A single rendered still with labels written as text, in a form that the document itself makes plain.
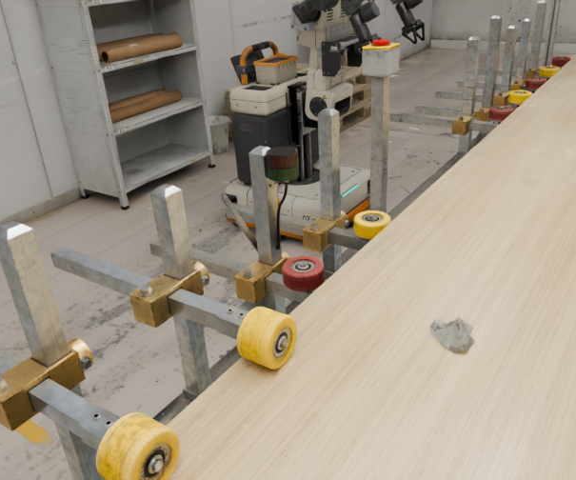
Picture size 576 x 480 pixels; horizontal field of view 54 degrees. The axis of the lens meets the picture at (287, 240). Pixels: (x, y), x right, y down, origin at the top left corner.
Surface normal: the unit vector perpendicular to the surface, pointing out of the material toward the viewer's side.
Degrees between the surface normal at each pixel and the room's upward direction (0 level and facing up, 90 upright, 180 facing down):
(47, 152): 90
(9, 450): 0
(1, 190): 90
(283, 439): 0
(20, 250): 90
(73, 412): 0
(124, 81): 90
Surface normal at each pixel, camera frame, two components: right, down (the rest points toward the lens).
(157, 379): -0.06, -0.89
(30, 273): 0.83, 0.22
